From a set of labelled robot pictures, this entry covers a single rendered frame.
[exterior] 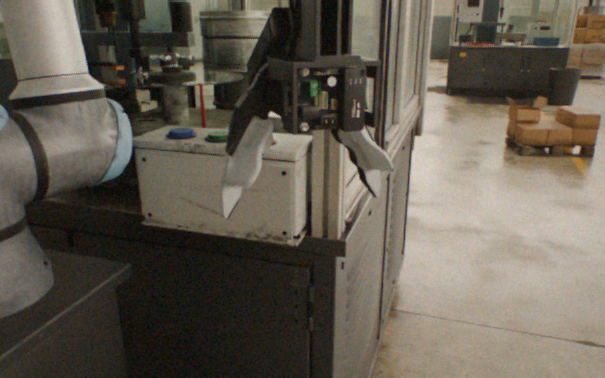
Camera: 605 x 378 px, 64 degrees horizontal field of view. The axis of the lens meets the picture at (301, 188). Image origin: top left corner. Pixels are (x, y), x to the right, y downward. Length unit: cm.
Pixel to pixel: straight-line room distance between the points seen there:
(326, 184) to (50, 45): 42
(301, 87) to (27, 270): 44
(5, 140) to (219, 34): 127
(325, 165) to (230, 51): 113
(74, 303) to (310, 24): 46
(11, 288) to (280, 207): 36
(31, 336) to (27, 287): 7
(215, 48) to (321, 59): 150
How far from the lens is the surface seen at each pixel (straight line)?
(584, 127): 461
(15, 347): 62
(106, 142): 70
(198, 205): 79
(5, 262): 67
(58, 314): 66
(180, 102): 119
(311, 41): 36
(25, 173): 66
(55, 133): 68
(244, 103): 41
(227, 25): 182
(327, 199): 76
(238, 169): 41
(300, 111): 37
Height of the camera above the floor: 108
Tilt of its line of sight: 19 degrees down
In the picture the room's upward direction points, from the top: straight up
